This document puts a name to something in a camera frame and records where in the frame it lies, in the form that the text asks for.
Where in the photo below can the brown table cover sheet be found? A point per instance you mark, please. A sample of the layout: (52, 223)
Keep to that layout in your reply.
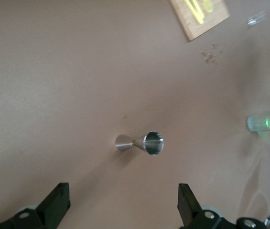
(53, 71)

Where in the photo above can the clear glass shaker cup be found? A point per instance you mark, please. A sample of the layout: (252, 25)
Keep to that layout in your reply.
(256, 19)

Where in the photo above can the yellow plastic fork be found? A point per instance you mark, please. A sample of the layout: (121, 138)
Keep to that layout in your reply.
(201, 10)

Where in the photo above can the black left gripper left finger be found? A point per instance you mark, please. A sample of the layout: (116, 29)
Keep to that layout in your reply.
(51, 210)

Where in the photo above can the silver metal jigger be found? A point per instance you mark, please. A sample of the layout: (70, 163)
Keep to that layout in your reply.
(152, 143)

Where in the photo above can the yellow plastic knife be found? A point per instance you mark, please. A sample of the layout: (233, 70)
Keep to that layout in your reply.
(195, 14)

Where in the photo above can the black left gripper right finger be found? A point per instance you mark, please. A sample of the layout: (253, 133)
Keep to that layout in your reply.
(189, 210)

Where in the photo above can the bamboo cutting board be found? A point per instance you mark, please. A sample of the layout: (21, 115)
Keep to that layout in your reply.
(187, 26)

